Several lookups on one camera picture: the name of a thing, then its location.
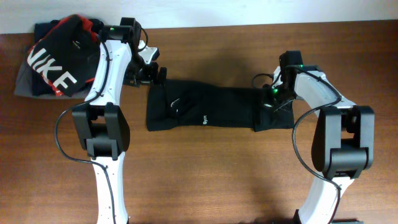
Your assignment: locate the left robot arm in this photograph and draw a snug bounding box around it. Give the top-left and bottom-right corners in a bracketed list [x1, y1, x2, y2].
[72, 17, 167, 223]

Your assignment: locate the red folded shirt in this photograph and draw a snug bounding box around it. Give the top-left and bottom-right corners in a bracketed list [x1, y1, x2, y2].
[27, 14, 100, 96]

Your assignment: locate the black t-shirt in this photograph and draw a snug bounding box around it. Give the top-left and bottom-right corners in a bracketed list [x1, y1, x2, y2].
[146, 80, 294, 132]

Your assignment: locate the grey folded shirt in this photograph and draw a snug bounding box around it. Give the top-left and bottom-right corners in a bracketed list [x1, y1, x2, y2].
[14, 45, 100, 100]

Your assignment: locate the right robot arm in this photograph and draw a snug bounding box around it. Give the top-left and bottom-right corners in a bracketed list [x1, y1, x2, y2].
[263, 50, 375, 224]

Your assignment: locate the navy folded shirt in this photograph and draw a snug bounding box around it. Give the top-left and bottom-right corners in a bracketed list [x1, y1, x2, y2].
[30, 19, 105, 96]

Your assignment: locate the black Nike folded shirt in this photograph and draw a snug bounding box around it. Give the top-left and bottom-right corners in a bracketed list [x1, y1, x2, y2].
[26, 14, 103, 98]

